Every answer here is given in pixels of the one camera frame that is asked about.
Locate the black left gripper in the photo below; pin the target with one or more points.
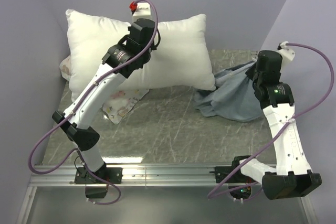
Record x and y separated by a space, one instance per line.
129 27

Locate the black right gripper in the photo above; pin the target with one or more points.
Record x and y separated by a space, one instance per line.
250 72

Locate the blue pillowcase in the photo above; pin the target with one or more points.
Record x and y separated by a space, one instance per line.
233 98

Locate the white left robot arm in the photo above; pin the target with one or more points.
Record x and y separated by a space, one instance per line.
131 53

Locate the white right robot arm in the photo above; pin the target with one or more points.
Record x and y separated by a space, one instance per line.
293 175

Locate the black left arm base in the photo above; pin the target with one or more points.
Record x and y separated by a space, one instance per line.
96 187

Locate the floral patterned pillow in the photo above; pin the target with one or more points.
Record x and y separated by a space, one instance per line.
121 103

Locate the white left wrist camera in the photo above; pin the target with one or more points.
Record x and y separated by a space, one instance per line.
140 10

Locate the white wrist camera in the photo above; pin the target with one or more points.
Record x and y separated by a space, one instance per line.
287 54
140 10

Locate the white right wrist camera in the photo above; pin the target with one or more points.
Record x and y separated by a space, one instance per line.
287 54

